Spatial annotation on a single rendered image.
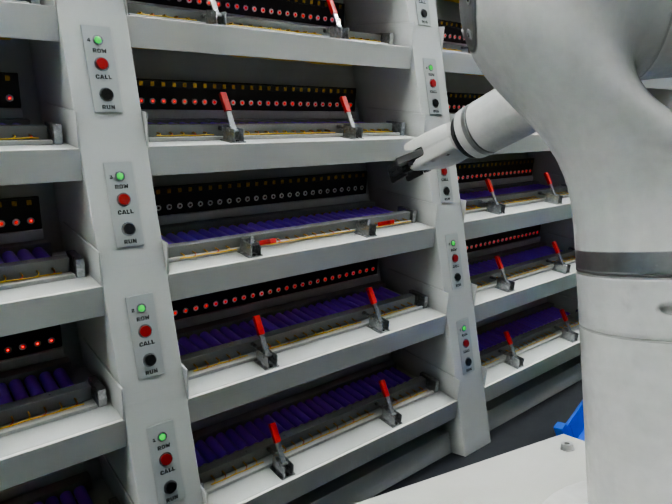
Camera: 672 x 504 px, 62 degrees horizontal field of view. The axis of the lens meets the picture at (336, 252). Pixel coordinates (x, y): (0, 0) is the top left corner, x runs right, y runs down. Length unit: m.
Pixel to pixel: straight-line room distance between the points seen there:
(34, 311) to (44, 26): 0.39
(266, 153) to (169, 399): 0.43
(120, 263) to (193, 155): 0.21
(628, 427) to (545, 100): 0.20
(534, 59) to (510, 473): 0.35
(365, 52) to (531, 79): 0.85
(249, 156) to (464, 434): 0.78
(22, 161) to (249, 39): 0.42
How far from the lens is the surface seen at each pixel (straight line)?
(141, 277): 0.87
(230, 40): 1.01
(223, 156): 0.94
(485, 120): 0.85
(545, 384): 1.66
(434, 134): 0.90
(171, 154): 0.91
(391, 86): 1.31
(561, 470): 0.56
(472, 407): 1.35
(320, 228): 1.08
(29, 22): 0.91
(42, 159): 0.85
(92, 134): 0.87
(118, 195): 0.86
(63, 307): 0.85
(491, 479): 0.53
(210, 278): 0.91
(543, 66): 0.34
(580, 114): 0.35
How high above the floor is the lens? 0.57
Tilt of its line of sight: 3 degrees down
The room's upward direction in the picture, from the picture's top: 8 degrees counter-clockwise
